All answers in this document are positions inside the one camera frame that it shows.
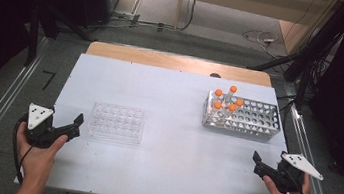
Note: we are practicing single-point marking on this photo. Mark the metal tube rack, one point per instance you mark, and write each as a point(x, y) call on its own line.
point(254, 119)

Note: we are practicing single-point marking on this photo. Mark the orange-capped clear tube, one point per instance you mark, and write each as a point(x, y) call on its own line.
point(217, 105)
point(218, 92)
point(233, 89)
point(239, 102)
point(231, 108)

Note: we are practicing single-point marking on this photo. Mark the black metal stand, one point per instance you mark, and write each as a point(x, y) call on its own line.
point(32, 41)

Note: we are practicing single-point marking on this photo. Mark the white board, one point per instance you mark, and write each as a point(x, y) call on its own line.
point(168, 163)

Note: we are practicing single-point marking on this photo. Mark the clear plastic tube rack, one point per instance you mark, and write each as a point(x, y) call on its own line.
point(116, 123)

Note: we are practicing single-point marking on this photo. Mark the person's left hand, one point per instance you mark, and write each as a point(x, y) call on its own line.
point(35, 163)

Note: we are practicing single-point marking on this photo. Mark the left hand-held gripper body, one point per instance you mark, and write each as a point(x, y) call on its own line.
point(41, 133)

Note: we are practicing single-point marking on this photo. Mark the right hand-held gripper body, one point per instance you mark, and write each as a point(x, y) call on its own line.
point(287, 179)

